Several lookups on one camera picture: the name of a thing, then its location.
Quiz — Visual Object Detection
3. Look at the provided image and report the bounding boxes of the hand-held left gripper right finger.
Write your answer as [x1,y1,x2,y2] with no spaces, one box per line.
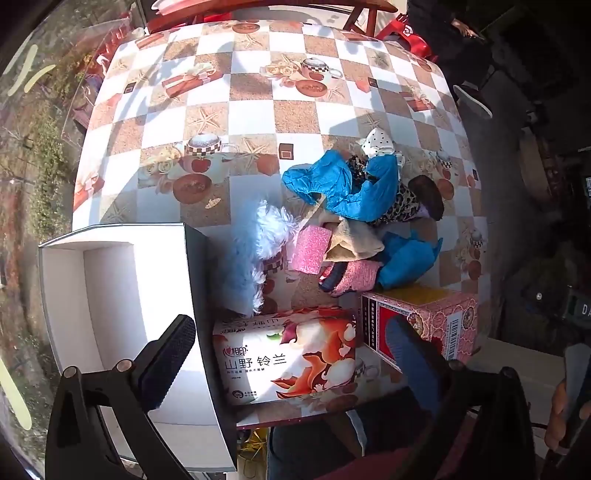
[384,315,539,480]

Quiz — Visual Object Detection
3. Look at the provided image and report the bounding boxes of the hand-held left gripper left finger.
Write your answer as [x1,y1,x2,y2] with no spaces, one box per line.
[45,315,197,480]

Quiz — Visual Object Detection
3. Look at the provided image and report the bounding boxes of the pink sponge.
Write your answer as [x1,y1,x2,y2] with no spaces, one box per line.
[330,261,384,297]
[289,225,333,274]

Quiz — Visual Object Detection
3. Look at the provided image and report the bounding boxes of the white cardboard box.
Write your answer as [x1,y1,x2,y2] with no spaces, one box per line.
[38,222,238,476]

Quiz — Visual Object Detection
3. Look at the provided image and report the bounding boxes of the leopard print cloth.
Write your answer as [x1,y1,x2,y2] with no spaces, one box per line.
[346,154,421,227]

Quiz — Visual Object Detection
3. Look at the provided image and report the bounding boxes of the person's right hand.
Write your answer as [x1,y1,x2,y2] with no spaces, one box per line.
[545,381,568,450]

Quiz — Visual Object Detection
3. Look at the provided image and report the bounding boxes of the red and pink carton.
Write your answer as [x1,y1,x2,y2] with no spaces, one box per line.
[361,288,479,372]

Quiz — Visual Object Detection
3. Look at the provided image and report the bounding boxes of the floral tissue pack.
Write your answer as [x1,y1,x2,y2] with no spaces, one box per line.
[212,308,358,406]

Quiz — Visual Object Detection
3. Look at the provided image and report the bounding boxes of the dark blue cloth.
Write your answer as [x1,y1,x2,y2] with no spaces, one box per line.
[318,263,347,292]

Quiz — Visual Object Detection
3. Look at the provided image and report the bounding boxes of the yellow plastic bag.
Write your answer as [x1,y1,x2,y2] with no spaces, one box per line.
[238,427,271,467]

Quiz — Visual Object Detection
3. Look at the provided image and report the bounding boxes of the person's legs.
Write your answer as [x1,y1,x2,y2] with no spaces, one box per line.
[268,385,546,480]

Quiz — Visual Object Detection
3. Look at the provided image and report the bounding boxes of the dark brown cloth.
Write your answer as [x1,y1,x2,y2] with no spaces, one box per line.
[409,175,445,220]

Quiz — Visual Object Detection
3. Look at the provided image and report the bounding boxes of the white polka dot sock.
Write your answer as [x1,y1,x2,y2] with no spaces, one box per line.
[360,128,406,160]

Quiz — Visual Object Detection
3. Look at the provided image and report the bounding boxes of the checked tablecloth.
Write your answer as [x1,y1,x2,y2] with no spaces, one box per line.
[71,18,492,430]

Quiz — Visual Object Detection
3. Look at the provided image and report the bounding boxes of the red plastic stool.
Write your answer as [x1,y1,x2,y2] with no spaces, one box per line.
[375,14,437,58]

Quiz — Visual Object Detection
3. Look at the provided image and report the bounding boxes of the wooden bench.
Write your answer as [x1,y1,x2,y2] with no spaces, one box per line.
[148,0,398,37]

